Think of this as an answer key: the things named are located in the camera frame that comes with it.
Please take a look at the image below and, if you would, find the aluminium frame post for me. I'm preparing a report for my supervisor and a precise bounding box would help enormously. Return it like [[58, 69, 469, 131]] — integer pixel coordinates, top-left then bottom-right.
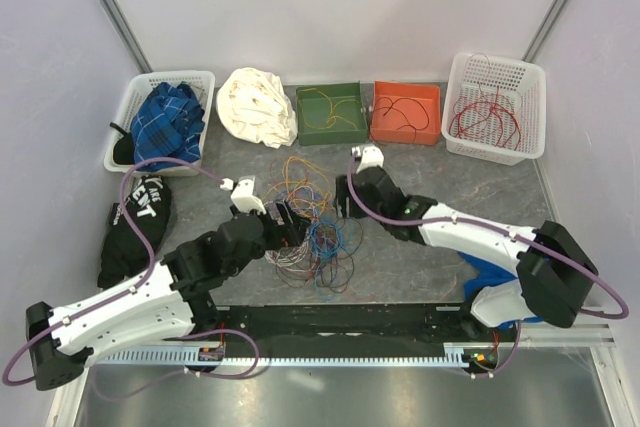
[[521, 0, 571, 63], [98, 0, 153, 73]]

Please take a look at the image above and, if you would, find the right aluminium frame post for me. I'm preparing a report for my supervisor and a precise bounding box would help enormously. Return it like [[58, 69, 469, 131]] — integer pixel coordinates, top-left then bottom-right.
[[521, 0, 571, 63]]

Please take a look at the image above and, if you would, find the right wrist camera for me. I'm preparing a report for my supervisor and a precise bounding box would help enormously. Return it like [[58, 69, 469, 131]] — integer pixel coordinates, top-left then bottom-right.
[[351, 144, 384, 173]]

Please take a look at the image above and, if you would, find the blue fleece cloth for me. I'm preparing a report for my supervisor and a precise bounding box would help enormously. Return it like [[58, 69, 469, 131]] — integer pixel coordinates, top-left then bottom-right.
[[459, 252, 541, 328]]

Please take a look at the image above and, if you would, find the pink cable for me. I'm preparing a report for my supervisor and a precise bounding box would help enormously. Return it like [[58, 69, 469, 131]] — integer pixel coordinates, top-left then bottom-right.
[[264, 186, 346, 268]]

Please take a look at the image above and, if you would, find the white basket with clothes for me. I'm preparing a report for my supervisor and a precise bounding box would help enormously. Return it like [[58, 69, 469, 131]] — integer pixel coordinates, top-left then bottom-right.
[[104, 70, 215, 177]]

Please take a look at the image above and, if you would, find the orange tray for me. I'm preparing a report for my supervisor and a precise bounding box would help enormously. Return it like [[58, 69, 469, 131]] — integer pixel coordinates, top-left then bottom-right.
[[369, 81, 441, 146]]

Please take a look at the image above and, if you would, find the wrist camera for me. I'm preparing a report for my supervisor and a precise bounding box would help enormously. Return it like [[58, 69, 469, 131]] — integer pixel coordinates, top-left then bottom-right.
[[351, 144, 384, 173], [220, 175, 266, 214]]

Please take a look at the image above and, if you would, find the black printed t-shirt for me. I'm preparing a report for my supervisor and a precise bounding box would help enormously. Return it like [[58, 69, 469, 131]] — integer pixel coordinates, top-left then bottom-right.
[[96, 174, 174, 291]]

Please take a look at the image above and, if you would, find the white crumpled cloth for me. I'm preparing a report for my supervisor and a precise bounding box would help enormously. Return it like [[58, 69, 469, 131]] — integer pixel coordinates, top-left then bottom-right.
[[216, 67, 298, 149]]

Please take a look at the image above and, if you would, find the left aluminium frame post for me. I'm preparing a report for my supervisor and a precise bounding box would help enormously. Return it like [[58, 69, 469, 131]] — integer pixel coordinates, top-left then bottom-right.
[[98, 0, 153, 73]]

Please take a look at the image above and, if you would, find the green tray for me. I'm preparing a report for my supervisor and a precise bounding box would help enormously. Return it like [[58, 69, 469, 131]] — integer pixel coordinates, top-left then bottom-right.
[[296, 82, 369, 146]]

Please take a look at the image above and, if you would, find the blue cable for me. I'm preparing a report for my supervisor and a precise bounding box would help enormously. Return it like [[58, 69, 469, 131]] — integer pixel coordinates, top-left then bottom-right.
[[304, 216, 361, 301]]

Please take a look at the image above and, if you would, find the blue plaid cloth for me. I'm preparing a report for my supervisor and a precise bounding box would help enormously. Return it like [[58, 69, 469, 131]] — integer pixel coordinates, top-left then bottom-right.
[[130, 82, 205, 164]]

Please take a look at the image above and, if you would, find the white cable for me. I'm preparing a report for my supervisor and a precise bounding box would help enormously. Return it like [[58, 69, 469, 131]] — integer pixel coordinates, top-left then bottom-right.
[[264, 246, 321, 271]]

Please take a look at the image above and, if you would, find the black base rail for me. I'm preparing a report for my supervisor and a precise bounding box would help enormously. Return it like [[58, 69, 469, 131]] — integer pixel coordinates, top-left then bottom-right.
[[193, 303, 516, 356]]

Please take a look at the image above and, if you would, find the empty white basket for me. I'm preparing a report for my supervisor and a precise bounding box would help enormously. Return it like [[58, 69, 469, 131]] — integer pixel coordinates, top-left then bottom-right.
[[441, 53, 546, 166]]

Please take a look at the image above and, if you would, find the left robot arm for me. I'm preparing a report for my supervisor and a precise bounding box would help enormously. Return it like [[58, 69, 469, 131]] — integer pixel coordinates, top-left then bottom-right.
[[26, 202, 311, 391]]

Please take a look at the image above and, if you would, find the light blue cable duct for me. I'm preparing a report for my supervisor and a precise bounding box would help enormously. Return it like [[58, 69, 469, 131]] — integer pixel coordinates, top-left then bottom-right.
[[98, 344, 469, 369]]

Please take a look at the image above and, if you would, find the red cable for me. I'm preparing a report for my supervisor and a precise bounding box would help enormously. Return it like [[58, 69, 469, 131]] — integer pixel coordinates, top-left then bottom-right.
[[448, 85, 527, 153], [452, 51, 524, 148]]

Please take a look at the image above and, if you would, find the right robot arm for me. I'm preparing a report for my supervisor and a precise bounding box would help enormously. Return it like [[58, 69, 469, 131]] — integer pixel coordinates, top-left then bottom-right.
[[335, 167, 597, 341]]

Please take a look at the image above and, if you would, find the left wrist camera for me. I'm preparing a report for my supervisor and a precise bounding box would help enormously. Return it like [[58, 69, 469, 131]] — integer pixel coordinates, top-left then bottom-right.
[[220, 175, 266, 214]]

